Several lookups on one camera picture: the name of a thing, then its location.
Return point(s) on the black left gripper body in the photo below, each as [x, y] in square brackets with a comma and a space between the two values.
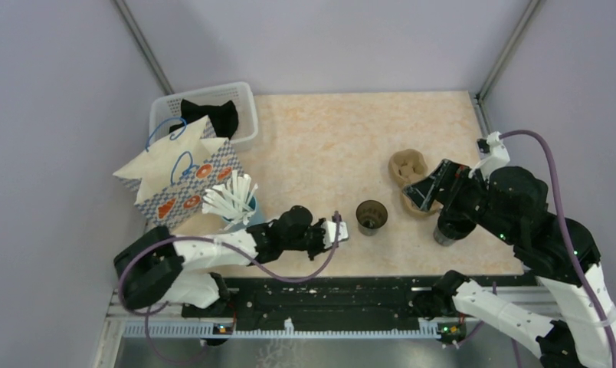
[312, 241]

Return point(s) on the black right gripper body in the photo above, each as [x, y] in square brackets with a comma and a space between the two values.
[466, 192]

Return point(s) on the single dark plastic cup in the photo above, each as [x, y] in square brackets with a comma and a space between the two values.
[371, 215]

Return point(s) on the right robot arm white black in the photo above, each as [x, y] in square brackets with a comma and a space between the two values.
[560, 253]

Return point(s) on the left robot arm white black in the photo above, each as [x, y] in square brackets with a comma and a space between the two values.
[159, 267]

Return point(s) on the brown pulp cup carrier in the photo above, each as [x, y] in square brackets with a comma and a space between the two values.
[407, 167]

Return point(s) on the blue straw holder cup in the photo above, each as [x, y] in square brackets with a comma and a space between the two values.
[255, 217]

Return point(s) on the black cloth in basket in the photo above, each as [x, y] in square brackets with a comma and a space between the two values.
[224, 118]

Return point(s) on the patterned paper gift bag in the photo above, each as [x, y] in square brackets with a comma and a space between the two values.
[170, 176]

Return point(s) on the white plastic basket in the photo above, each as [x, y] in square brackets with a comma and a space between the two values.
[165, 115]

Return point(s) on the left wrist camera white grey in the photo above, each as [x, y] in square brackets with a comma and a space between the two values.
[335, 232]

